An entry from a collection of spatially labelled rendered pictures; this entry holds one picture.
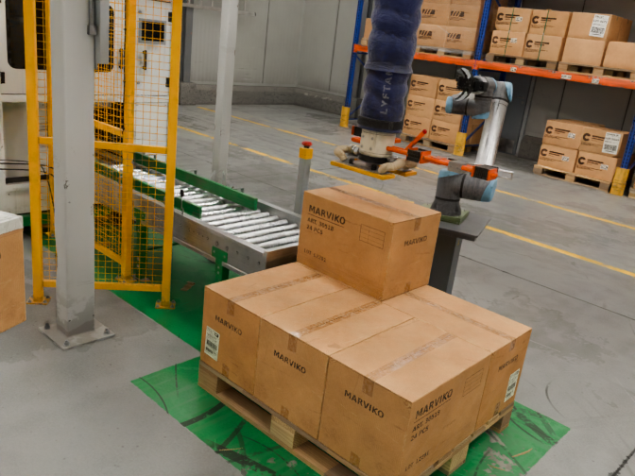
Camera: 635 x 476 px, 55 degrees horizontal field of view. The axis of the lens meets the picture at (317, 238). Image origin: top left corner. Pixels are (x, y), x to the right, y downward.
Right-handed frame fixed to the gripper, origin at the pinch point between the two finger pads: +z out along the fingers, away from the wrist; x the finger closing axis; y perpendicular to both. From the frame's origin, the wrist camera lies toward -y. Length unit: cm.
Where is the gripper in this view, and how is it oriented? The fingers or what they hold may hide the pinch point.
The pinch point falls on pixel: (459, 84)
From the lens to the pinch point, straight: 312.7
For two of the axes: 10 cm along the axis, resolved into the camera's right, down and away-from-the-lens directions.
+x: 1.2, -9.4, -3.2
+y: -7.4, -2.9, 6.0
